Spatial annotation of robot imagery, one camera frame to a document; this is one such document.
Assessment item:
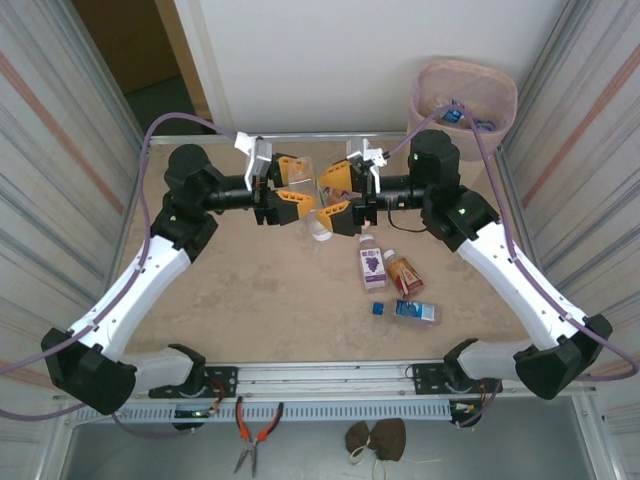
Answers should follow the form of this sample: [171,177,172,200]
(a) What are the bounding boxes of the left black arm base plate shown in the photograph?
[148,366,239,400]

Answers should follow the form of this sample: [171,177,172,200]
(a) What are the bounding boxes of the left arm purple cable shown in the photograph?
[0,113,239,440]

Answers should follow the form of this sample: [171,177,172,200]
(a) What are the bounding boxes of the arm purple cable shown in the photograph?
[382,105,640,430]
[0,113,239,440]

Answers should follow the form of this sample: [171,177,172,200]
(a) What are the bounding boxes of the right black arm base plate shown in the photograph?
[411,360,504,397]

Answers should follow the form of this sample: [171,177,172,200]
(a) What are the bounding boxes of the small black controller board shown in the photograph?
[172,405,221,432]
[448,398,485,430]

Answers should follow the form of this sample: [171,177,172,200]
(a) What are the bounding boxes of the aluminium table edge rail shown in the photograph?
[147,131,412,148]

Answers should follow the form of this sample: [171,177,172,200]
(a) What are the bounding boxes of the beige ribbed waste bin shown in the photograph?
[407,58,519,164]

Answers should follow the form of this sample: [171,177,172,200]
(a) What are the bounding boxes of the pink plastic bin liner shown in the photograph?
[408,58,519,151]

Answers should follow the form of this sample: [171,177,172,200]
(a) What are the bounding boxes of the brown wooden door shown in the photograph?
[72,0,182,96]

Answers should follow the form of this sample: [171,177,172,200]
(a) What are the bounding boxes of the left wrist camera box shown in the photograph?
[233,130,276,192]

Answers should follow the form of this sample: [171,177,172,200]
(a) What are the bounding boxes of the purple grape label bottle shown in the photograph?
[357,234,390,292]

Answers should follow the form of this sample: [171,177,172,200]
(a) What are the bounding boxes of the aluminium mounting rail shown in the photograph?
[52,355,599,404]

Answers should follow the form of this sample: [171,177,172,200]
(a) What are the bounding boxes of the white slotted cable duct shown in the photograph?
[72,399,452,424]

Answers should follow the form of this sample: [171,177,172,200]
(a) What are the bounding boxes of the orange handled pliers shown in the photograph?
[233,396,285,477]

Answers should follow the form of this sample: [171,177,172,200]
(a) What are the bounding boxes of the thin black cable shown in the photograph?
[386,209,427,234]

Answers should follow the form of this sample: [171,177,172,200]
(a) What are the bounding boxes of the tan door frame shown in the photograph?
[153,0,217,134]

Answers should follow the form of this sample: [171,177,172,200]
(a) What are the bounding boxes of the white string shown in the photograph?
[348,443,444,474]

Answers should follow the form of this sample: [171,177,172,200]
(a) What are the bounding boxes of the brown cloth pouch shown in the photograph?
[344,421,377,459]
[372,417,407,462]

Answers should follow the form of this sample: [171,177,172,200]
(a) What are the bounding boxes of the red gold label bottle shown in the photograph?
[383,248,426,300]

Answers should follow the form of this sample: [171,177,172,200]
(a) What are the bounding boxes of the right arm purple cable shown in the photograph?
[382,105,640,430]

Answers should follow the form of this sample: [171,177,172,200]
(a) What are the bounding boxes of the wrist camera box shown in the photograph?
[345,138,389,192]
[233,130,276,192]

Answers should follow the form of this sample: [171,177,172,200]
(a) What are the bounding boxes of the light blue label bottle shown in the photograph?
[371,298,444,329]

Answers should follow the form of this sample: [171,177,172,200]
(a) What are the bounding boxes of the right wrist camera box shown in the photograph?
[345,138,389,192]

